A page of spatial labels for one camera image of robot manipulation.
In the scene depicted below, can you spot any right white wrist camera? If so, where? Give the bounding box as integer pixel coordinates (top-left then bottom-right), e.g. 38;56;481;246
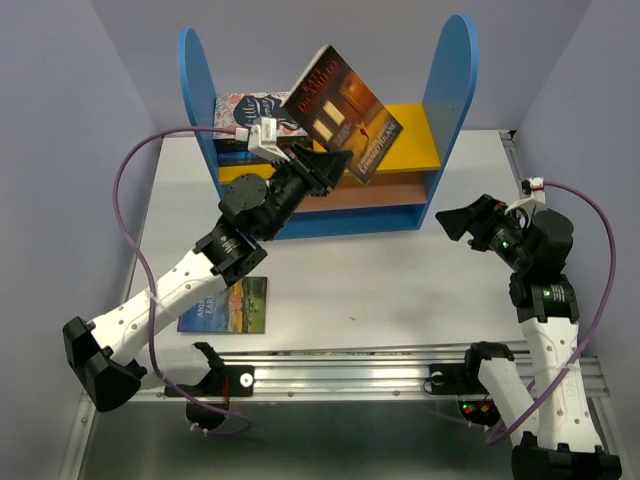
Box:
505;177;546;219

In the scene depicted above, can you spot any Little Women book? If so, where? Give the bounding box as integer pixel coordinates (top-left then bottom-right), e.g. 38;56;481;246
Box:
213;92;310;140

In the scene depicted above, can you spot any aluminium rail frame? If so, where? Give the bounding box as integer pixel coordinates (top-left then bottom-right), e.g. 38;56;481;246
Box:
82;130;612;401

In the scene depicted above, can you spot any Jane Eyre blue book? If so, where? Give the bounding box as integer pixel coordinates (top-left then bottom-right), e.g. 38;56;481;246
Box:
217;145;269;167

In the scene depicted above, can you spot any blue and yellow wooden bookshelf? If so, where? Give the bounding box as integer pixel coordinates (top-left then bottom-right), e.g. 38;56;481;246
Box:
177;14;479;240

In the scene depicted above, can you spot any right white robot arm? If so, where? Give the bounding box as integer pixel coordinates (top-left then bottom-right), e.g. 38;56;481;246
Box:
436;195;622;479

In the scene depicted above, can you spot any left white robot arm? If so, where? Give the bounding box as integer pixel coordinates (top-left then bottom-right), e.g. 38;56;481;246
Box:
62;145;353;412

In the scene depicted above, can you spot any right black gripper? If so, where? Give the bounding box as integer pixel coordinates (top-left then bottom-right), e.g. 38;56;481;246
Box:
433;194;533;272

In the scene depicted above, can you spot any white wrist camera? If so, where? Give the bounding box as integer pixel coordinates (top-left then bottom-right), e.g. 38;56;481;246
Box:
235;117;288;164
505;177;546;219

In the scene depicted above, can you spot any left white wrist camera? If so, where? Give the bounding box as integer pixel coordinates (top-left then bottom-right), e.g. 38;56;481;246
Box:
235;117;288;164

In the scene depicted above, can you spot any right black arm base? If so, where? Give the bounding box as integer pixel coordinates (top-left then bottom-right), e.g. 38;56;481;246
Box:
423;341;514;427

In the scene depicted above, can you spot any Animal Farm book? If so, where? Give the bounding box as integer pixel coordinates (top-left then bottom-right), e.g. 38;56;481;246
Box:
177;277;268;334

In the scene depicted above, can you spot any A Tale of Two Cities book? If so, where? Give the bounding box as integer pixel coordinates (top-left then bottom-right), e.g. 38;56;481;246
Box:
213;136;313;153

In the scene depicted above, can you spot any Edward Rulane brown book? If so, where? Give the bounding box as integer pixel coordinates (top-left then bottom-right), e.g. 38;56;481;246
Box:
283;44;403;184

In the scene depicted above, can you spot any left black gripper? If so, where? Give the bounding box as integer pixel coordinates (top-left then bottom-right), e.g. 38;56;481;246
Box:
260;141;352;242

